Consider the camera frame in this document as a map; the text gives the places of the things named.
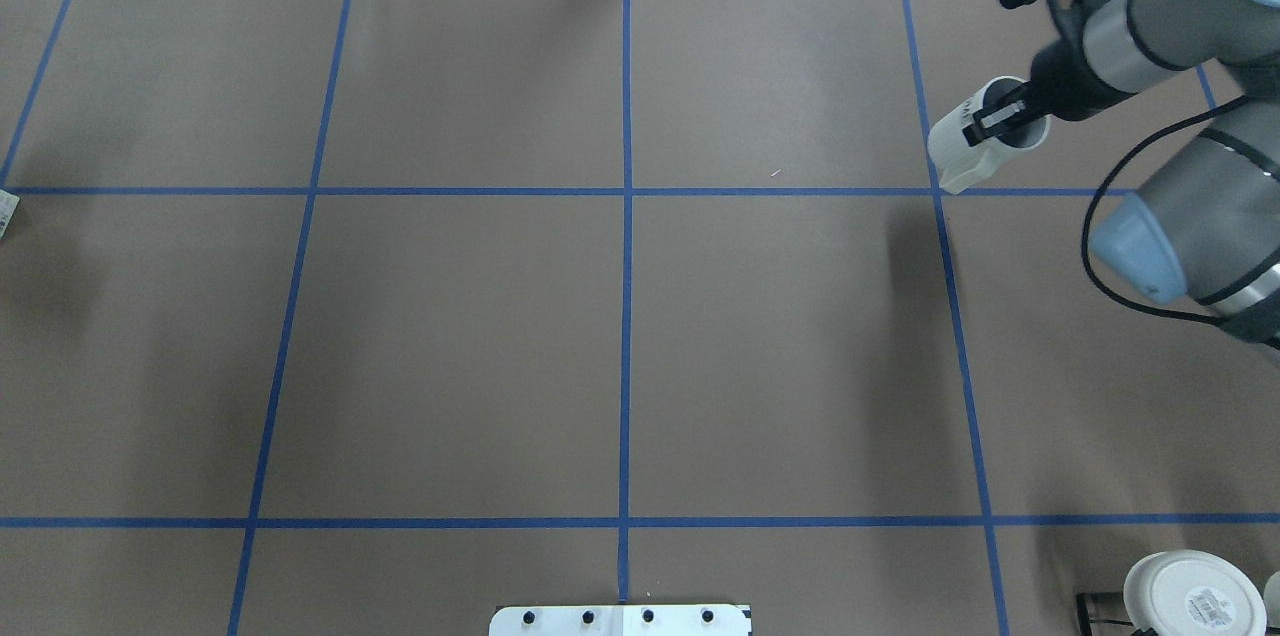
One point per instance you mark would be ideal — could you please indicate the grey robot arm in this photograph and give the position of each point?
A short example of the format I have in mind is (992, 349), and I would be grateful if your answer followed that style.
(1184, 226)

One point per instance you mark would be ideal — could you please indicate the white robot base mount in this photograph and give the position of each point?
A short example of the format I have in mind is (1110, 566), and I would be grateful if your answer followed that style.
(623, 619)

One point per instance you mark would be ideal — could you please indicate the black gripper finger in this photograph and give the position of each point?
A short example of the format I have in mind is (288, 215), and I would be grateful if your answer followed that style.
(1006, 121)

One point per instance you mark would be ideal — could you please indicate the black wire dish rack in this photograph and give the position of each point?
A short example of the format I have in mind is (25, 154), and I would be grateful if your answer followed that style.
(1101, 613)

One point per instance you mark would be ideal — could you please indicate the blue white milk carton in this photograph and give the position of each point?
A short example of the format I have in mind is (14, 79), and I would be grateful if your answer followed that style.
(8, 207)

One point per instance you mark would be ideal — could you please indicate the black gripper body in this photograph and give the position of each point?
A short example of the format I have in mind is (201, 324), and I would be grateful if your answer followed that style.
(1066, 86)

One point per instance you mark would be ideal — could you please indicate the white ribbed mug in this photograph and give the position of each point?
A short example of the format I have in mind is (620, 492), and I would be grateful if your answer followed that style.
(958, 166)

